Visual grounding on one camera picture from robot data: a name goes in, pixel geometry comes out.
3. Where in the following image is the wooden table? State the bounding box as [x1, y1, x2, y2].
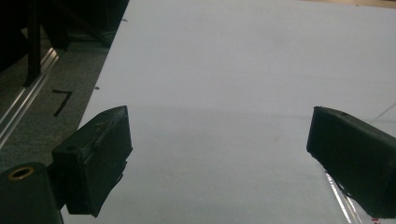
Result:
[298, 0, 396, 9]

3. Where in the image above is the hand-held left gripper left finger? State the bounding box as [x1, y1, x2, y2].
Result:
[51, 105, 134, 218]

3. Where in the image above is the black curtain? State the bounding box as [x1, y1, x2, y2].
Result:
[0, 0, 32, 74]

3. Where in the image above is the black metal stand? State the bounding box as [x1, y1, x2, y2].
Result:
[22, 0, 111, 88]

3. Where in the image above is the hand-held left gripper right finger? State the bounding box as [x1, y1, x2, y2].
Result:
[306, 105, 396, 219]

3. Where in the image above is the aluminium floor rail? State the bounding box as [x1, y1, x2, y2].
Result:
[0, 47, 61, 149]

